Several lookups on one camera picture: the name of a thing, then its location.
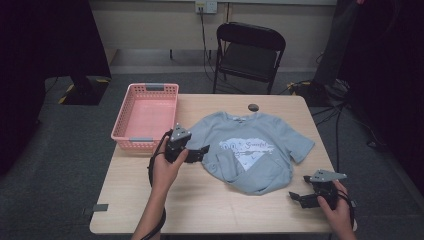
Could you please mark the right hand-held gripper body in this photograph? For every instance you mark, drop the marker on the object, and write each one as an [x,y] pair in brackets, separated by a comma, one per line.
[326,190]

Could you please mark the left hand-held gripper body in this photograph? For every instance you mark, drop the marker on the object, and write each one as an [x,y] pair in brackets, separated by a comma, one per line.
[175,146]

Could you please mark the light blue t-shirt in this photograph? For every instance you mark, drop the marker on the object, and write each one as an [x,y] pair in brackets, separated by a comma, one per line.
[266,130]

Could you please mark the person's right hand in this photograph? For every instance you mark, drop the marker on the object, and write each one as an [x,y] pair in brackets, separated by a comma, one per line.
[341,213]

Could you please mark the person's left hand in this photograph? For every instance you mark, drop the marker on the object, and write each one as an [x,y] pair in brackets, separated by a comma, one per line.
[165,176]

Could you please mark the grey tape strip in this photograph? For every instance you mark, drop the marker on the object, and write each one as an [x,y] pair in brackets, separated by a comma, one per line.
[353,203]
[100,207]

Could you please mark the pink plastic basket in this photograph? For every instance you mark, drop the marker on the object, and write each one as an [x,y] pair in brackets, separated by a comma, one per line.
[150,116]

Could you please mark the black floor equipment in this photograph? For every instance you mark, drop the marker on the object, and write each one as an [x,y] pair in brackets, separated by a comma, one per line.
[310,91]

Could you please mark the black stand base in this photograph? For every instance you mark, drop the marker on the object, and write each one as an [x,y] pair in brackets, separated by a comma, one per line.
[86,91]

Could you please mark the black folding chair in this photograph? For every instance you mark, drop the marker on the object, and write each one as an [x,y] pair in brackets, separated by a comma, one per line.
[250,60]

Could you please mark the dark curtain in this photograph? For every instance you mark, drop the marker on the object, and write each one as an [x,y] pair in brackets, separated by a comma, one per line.
[393,66]
[40,50]

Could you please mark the white wall power outlet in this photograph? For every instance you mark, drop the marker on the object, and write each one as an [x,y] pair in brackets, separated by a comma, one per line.
[206,6]

